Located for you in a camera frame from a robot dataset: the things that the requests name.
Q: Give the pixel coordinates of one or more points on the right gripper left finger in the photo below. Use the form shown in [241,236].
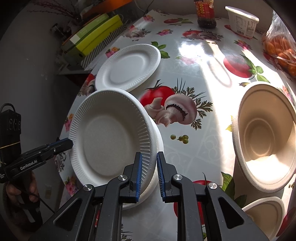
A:
[95,213]

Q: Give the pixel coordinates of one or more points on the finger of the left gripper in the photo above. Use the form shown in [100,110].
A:
[59,146]

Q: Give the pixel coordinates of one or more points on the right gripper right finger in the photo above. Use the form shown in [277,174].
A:
[204,210]

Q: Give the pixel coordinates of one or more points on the beige pulp bowl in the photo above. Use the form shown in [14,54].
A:
[263,133]
[267,213]

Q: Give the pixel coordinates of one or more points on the white foam plate underneath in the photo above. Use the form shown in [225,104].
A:
[154,181]

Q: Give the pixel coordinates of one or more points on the green box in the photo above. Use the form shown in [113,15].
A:
[84,31]

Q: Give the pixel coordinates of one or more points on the small white foam plate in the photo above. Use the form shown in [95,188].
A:
[128,68]

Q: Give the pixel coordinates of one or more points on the yellow box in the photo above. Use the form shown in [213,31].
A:
[85,46]

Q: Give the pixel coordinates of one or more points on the orange box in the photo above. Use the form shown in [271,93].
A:
[104,7]

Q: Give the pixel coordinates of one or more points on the floral vinyl tablecloth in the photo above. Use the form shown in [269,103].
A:
[206,67]

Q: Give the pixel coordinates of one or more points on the red label sauce jar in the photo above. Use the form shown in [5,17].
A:
[205,14]

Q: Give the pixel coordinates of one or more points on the plastic bag of oranges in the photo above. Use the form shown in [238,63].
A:
[280,45]

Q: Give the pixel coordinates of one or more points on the white plastic tub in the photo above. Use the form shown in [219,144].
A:
[242,22]

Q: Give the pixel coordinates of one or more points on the black camera box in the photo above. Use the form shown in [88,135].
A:
[10,134]

